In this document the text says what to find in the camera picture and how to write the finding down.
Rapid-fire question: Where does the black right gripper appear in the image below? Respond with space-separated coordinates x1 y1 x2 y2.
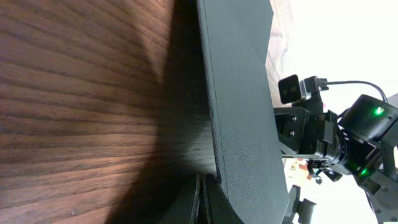
274 92 347 224

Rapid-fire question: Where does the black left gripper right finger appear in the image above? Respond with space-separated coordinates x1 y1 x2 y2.
203 174 243 224

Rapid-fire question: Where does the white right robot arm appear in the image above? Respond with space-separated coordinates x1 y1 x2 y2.
274 95 397 223

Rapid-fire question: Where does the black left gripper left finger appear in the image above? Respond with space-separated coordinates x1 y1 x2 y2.
158 174 201 224

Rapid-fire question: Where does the black box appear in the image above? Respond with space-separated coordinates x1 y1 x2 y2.
197 0 289 223

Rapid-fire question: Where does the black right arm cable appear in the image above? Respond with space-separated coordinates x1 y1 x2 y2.
326 80 389 103

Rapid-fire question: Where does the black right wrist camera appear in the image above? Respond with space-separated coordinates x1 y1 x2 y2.
278 75 329 105

